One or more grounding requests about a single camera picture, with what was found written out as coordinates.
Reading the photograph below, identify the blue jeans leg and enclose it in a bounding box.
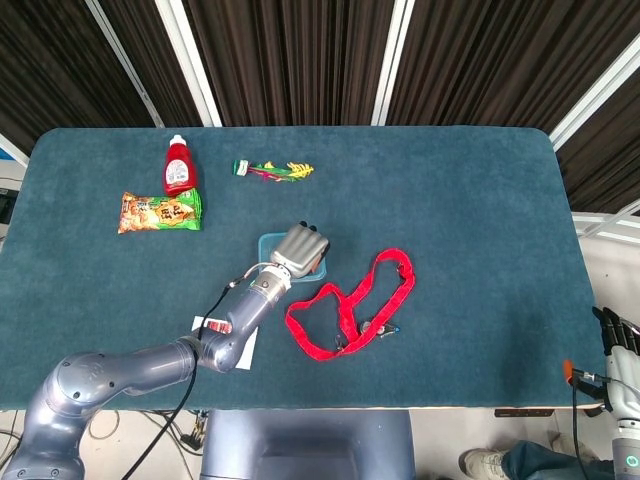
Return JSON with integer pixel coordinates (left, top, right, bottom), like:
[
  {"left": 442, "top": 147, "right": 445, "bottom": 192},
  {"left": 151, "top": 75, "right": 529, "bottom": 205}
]
[{"left": 502, "top": 439, "right": 616, "bottom": 480}]

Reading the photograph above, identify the blue plastic lid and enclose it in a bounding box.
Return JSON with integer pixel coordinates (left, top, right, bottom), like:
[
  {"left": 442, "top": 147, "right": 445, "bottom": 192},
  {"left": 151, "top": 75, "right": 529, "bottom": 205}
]
[{"left": 257, "top": 230, "right": 329, "bottom": 286}]

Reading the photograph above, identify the red ketchup bottle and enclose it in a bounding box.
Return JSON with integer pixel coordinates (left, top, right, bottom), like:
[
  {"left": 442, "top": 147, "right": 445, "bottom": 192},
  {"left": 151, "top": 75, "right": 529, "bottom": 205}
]
[{"left": 162, "top": 134, "right": 199, "bottom": 198}]

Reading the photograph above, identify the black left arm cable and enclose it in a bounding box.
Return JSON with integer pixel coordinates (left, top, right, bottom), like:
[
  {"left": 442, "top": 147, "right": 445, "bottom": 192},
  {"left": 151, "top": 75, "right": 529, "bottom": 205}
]
[{"left": 124, "top": 263, "right": 261, "bottom": 480}]

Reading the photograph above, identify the white metal frame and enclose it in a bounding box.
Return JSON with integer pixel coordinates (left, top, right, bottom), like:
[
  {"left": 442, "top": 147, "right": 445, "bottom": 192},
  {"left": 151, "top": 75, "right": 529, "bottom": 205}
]
[{"left": 572, "top": 199, "right": 640, "bottom": 246}]

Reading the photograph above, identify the teal table cloth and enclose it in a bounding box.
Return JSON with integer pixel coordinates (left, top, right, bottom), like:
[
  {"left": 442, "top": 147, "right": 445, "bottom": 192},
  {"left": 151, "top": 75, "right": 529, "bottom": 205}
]
[{"left": 0, "top": 126, "right": 606, "bottom": 412}]

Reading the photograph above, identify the blue-grey robot torso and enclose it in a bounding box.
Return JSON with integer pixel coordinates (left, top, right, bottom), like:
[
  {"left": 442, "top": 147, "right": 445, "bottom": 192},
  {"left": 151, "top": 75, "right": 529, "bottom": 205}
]
[{"left": 199, "top": 409, "right": 416, "bottom": 480}]

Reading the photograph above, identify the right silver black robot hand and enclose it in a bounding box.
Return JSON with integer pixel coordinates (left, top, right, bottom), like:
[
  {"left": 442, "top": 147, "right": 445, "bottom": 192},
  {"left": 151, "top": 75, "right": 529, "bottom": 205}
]
[{"left": 563, "top": 306, "right": 640, "bottom": 420}]

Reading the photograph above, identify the beige shoe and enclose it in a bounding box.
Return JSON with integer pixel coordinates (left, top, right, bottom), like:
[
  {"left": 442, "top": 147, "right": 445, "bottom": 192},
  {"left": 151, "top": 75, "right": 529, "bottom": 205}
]
[{"left": 458, "top": 448, "right": 511, "bottom": 480}]

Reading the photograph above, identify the red lanyard strap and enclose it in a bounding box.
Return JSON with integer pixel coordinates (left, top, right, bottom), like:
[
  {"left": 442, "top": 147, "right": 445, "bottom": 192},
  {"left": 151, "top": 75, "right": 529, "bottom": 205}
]
[{"left": 285, "top": 248, "right": 416, "bottom": 363}]

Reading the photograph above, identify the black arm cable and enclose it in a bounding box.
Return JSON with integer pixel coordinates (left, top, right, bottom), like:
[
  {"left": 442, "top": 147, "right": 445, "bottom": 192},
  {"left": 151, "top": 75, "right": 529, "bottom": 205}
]
[
  {"left": 124, "top": 263, "right": 261, "bottom": 480},
  {"left": 571, "top": 382, "right": 595, "bottom": 480}
]

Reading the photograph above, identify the white wall pillar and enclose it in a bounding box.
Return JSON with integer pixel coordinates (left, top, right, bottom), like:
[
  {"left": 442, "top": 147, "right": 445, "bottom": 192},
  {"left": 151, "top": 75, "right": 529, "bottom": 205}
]
[
  {"left": 154, "top": 0, "right": 223, "bottom": 128},
  {"left": 549, "top": 34, "right": 640, "bottom": 151},
  {"left": 372, "top": 0, "right": 416, "bottom": 126}
]

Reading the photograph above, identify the thin white grey post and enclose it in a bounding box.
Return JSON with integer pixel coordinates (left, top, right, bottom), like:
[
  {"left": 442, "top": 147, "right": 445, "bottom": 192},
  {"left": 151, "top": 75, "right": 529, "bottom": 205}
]
[{"left": 84, "top": 0, "right": 165, "bottom": 128}]

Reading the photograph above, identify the black floor cables tangle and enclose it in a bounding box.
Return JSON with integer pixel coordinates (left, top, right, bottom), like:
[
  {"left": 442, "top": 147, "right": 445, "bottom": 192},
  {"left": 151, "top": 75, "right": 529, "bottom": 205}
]
[{"left": 0, "top": 409, "right": 211, "bottom": 480}]

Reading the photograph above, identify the dark brown pleated curtain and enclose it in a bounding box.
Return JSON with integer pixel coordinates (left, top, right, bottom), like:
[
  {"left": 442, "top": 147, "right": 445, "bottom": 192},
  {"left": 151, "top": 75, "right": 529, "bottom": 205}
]
[{"left": 0, "top": 0, "right": 640, "bottom": 216}]

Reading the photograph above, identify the white card with red print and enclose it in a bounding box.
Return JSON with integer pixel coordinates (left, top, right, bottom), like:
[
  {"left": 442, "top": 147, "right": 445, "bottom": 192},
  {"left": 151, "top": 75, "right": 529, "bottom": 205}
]
[{"left": 191, "top": 315, "right": 260, "bottom": 371}]

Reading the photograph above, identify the black table control panel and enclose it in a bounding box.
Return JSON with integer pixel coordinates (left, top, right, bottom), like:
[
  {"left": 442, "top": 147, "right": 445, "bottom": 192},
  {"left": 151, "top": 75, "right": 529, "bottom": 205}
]
[{"left": 493, "top": 408, "right": 556, "bottom": 418}]

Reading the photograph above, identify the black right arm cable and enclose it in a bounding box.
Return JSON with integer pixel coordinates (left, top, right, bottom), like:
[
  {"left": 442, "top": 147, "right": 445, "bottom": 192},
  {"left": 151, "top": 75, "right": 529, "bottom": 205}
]
[{"left": 571, "top": 382, "right": 595, "bottom": 480}]

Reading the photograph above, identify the colourful plastic picks bundle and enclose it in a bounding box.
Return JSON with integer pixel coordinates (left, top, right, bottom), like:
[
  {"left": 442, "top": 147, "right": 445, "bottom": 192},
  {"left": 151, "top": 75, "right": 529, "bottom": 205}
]
[{"left": 232, "top": 158, "right": 316, "bottom": 184}]

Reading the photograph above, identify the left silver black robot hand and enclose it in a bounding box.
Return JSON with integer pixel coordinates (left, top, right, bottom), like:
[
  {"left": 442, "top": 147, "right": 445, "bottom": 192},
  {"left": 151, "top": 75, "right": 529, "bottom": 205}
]
[{"left": 268, "top": 219, "right": 331, "bottom": 280}]

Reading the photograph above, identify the green orange snack bag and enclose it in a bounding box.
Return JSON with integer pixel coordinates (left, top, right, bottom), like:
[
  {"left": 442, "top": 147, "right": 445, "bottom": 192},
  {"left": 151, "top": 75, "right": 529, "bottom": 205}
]
[{"left": 117, "top": 188, "right": 204, "bottom": 235}]

